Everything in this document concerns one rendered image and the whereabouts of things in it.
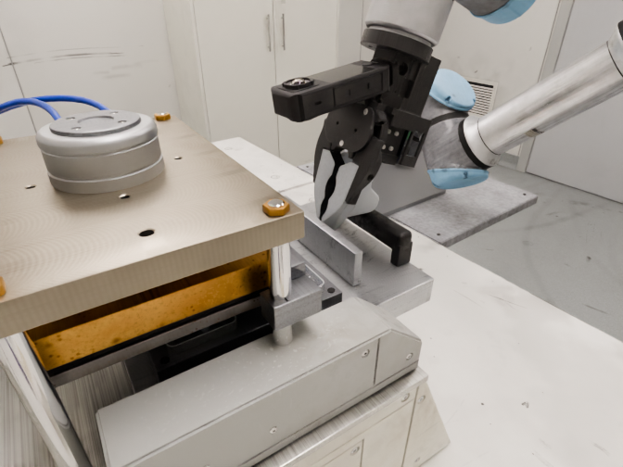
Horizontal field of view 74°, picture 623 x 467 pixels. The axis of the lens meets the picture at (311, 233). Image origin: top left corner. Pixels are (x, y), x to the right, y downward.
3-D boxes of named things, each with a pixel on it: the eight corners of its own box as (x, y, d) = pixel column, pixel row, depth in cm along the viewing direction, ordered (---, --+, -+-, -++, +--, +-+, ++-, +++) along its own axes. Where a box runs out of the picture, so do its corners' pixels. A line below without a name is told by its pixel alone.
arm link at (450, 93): (430, 99, 105) (470, 63, 93) (445, 146, 101) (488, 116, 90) (392, 94, 99) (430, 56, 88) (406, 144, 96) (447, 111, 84)
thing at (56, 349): (29, 398, 25) (-42, 270, 20) (18, 237, 40) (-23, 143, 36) (281, 297, 33) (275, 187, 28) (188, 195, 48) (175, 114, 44)
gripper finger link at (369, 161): (364, 209, 42) (395, 125, 39) (354, 208, 41) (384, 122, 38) (337, 193, 45) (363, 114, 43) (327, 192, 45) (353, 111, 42)
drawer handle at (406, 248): (397, 268, 44) (400, 236, 42) (319, 213, 55) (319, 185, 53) (410, 262, 45) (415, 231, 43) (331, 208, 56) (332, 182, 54)
